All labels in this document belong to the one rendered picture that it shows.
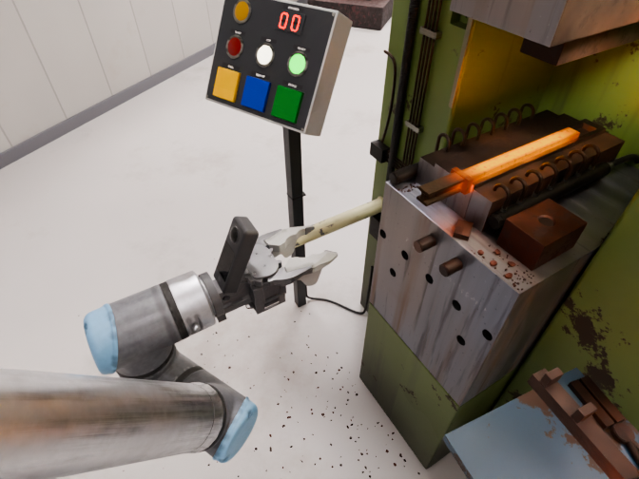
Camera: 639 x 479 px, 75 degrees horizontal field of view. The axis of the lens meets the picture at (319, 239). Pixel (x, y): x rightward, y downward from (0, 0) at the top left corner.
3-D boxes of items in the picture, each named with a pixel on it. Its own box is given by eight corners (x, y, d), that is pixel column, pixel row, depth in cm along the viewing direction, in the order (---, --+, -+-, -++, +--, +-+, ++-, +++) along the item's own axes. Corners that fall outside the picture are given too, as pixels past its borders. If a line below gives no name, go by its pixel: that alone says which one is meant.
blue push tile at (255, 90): (262, 112, 106) (269, 81, 103) (240, 105, 109) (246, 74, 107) (266, 113, 107) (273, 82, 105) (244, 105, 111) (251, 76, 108)
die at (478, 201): (481, 232, 83) (493, 199, 77) (415, 181, 96) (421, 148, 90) (609, 169, 99) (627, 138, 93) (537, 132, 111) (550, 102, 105)
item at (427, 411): (425, 470, 136) (459, 408, 103) (358, 376, 159) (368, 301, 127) (540, 386, 157) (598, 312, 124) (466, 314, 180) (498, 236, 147)
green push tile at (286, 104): (293, 123, 102) (302, 92, 99) (269, 115, 105) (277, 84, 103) (297, 124, 103) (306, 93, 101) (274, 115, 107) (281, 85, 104)
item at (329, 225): (263, 266, 120) (261, 254, 116) (256, 255, 123) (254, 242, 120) (386, 215, 136) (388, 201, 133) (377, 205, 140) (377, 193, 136)
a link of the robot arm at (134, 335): (96, 342, 64) (69, 302, 57) (176, 308, 69) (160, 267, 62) (108, 392, 59) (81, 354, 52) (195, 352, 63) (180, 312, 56)
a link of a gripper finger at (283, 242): (302, 239, 78) (265, 266, 73) (301, 214, 74) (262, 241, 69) (315, 246, 76) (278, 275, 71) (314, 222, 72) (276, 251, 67)
